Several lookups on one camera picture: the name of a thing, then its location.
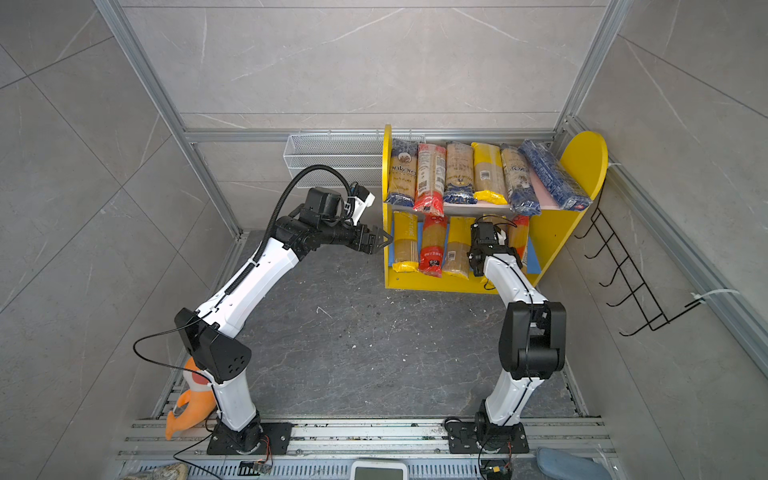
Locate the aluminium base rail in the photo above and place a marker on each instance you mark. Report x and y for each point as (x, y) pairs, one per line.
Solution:
(430, 448)

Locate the blue Barilla spaghetti box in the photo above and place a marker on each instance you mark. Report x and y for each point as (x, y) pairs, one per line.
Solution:
(564, 189)

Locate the yellow Pastatime spaghetti bag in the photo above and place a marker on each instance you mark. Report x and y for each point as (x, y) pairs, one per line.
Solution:
(405, 245)

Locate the yellow end spaghetti bag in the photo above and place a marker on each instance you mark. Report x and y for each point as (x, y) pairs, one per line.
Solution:
(489, 185)

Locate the red label spaghetti bag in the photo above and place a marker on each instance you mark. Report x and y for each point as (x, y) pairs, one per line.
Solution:
(431, 171)

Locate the white wire mesh basket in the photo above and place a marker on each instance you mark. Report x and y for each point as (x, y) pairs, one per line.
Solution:
(357, 155)

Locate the blue Sankara spaghetti bag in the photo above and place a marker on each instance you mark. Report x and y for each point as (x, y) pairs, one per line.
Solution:
(402, 174)

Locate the dark blue end spaghetti bag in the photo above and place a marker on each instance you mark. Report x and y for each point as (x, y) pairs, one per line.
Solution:
(459, 187)

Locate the plain yellow top spaghetti bag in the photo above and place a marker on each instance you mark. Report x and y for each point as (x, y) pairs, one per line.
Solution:
(457, 247)

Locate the blue trim spaghetti bag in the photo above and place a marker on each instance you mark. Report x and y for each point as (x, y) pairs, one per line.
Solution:
(520, 193)

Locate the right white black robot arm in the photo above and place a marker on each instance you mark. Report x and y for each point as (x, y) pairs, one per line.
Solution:
(532, 341)

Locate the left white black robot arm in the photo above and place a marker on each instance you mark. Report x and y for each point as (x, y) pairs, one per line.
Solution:
(210, 332)

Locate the thin red spaghetti bag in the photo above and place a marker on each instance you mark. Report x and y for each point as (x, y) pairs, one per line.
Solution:
(431, 253)

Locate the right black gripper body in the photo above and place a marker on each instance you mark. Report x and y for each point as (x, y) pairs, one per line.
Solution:
(519, 264)

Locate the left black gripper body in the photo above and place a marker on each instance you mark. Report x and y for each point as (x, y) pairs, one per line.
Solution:
(341, 231)

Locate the orange plush toy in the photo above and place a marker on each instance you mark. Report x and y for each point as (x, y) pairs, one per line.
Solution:
(194, 405)

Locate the white digital scale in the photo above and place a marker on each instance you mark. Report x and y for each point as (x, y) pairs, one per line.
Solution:
(377, 469)

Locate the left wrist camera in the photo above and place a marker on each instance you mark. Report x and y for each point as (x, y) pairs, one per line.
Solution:
(359, 199)

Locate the yellow pink blue wooden shelf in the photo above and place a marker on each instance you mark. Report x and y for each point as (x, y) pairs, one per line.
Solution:
(586, 159)

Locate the blue grey cloth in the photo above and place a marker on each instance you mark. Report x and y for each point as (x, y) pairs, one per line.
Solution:
(561, 465)

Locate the black wire hook rack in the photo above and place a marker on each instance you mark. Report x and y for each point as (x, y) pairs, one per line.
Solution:
(625, 278)

